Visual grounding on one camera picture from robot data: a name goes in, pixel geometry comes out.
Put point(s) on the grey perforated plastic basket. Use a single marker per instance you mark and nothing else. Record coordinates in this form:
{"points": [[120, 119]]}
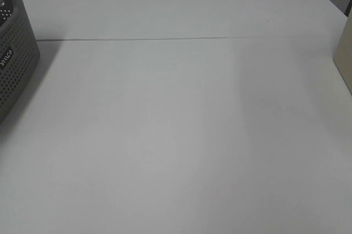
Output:
{"points": [[19, 53]]}

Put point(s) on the beige box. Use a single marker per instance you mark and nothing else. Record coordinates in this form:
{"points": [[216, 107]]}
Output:
{"points": [[342, 57]]}

